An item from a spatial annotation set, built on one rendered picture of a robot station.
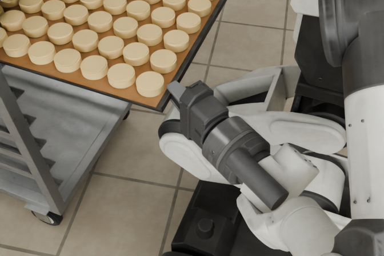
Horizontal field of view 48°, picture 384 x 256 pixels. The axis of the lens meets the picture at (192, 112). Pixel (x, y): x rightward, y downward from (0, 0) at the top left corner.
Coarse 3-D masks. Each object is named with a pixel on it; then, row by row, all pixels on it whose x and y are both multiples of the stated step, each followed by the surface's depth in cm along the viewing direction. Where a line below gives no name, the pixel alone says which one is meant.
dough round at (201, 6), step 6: (192, 0) 91; (198, 0) 91; (204, 0) 91; (192, 6) 90; (198, 6) 90; (204, 6) 90; (210, 6) 90; (192, 12) 90; (198, 12) 90; (204, 12) 90
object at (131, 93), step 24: (48, 0) 95; (216, 0) 95; (0, 24) 89; (48, 24) 89; (144, 24) 89; (0, 48) 84; (72, 48) 84; (96, 48) 84; (48, 72) 80; (72, 72) 80; (144, 72) 80; (120, 96) 76
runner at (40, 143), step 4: (0, 128) 106; (4, 128) 106; (0, 132) 103; (4, 132) 102; (8, 132) 102; (0, 136) 105; (4, 136) 104; (8, 136) 103; (12, 140) 104; (36, 140) 104; (40, 140) 104; (44, 140) 104; (40, 144) 103; (44, 144) 103; (40, 148) 102
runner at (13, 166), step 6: (0, 162) 118; (6, 162) 121; (12, 162) 121; (6, 168) 119; (12, 168) 118; (18, 168) 117; (24, 168) 120; (24, 174) 118; (30, 174) 116; (54, 180) 117; (60, 180) 117
